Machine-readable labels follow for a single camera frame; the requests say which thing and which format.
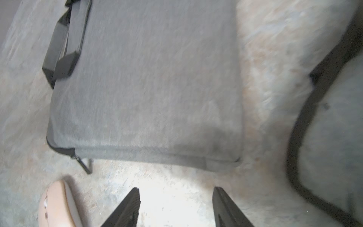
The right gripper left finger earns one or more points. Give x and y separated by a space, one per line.
127 212

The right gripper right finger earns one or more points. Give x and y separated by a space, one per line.
226 212

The grey laptop bag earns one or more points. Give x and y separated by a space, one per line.
148 81
325 152

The left pink computer mouse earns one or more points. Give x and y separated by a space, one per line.
57 207

